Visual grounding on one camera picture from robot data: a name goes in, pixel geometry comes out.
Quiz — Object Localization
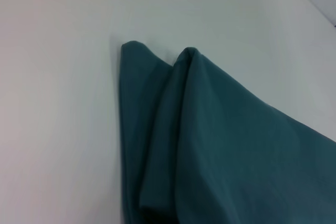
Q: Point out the teal blue t-shirt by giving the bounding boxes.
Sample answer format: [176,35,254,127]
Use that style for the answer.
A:
[119,40,336,224]

